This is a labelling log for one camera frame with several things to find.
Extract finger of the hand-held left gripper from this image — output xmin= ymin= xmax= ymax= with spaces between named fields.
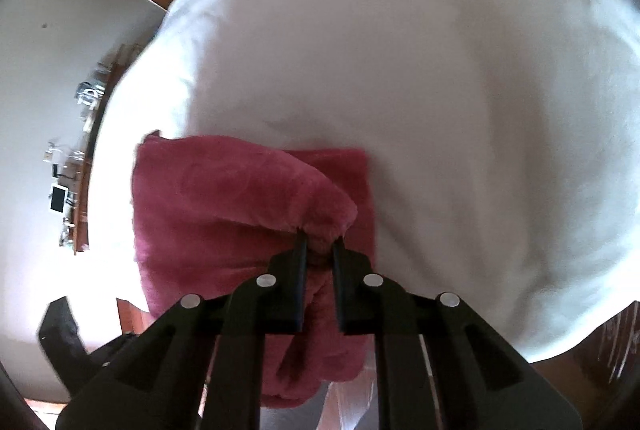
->
xmin=39 ymin=296 xmax=152 ymax=394

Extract glass kettle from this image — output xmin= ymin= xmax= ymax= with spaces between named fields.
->
xmin=76 ymin=81 xmax=104 ymax=111

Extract red fleece pants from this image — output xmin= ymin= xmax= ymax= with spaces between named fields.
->
xmin=132 ymin=130 xmax=377 ymax=411

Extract wooden desk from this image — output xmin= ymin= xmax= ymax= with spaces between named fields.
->
xmin=46 ymin=44 xmax=143 ymax=257

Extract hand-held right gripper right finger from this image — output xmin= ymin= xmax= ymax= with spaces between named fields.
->
xmin=332 ymin=235 xmax=586 ymax=430

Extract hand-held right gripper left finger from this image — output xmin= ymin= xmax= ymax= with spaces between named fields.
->
xmin=55 ymin=229 xmax=309 ymax=430

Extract white framed screen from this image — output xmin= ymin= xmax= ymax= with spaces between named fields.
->
xmin=48 ymin=184 xmax=69 ymax=213

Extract white duvet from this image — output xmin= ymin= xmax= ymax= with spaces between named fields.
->
xmin=82 ymin=0 xmax=640 ymax=364

